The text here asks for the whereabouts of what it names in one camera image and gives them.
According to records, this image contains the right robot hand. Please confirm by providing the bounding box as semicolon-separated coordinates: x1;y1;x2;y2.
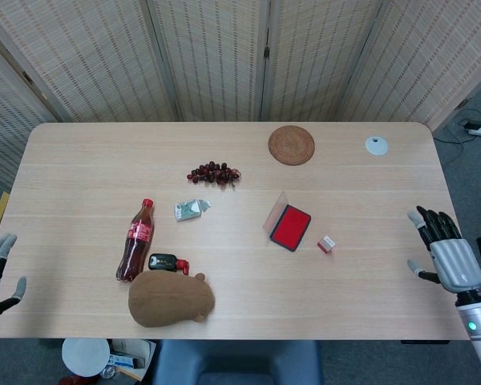
407;205;481;308

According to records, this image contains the white label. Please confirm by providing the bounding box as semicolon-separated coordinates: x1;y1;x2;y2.
316;235;338;256

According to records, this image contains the red ink pad clear lid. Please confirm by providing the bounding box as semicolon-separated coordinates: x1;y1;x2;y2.
261;191;313;253

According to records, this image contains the white round plate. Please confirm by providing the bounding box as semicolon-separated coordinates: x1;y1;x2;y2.
61;338;111;379

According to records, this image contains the cola bottle red cap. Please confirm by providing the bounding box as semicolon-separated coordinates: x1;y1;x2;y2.
116;197;157;283

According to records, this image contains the cardboard box with clutter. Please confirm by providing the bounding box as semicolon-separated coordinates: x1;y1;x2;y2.
102;338;158;381

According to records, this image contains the black device red clip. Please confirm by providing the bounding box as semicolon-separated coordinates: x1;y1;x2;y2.
148;253;191;276

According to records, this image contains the brown plush toy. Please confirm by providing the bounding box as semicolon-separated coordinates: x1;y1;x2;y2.
127;270;216;329

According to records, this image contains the round woven coaster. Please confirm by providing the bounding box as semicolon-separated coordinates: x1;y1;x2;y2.
268;125;317;166

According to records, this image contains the green white tissue packet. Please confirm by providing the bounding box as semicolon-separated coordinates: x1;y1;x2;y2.
173;198;213;223

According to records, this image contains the dark blue chair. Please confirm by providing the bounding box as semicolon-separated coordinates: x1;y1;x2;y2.
151;339;324;385

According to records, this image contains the dark red grape bunch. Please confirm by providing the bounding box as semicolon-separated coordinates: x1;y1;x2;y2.
186;160;242;186

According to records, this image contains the woven folding screen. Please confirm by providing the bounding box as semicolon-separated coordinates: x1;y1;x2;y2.
0;0;481;189

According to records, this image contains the black floor cable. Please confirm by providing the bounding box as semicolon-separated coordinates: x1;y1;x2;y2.
432;107;481;161

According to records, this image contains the white round cable grommet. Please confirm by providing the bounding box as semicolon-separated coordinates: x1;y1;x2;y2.
364;136;389;156

